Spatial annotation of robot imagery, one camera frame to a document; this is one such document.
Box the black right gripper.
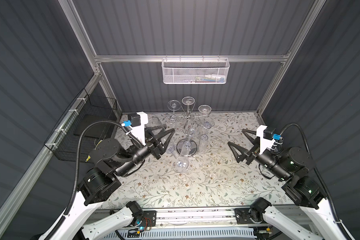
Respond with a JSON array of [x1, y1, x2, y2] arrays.
[[227, 127, 288, 182]]

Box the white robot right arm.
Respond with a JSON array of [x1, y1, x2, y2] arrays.
[[228, 123, 354, 240]]

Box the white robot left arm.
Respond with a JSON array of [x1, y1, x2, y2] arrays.
[[33, 120, 176, 240]]

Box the chrome wine glass rack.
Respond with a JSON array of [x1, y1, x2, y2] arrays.
[[166, 99, 214, 157]]

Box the black pad in basket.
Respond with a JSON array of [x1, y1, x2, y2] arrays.
[[72, 113, 110, 139]]

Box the items in white basket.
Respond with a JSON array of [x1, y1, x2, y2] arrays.
[[184, 75, 227, 84]]

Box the yellow black tool in basket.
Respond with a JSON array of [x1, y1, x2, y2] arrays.
[[85, 140, 103, 163]]

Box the white ventilated cover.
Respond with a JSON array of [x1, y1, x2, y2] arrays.
[[119, 227, 257, 240]]

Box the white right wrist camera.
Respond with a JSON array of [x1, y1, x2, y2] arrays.
[[256, 125, 284, 154]]

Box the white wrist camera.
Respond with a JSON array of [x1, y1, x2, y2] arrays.
[[256, 125, 284, 154], [121, 112, 149, 146]]

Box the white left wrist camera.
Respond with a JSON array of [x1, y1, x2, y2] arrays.
[[121, 112, 149, 146]]

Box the white wire mesh basket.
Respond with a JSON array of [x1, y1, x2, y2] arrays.
[[161, 57, 230, 85]]

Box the black wire basket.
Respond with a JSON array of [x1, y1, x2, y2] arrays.
[[45, 91, 119, 163]]

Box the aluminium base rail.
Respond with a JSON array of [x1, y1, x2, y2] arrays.
[[85, 205, 312, 229]]

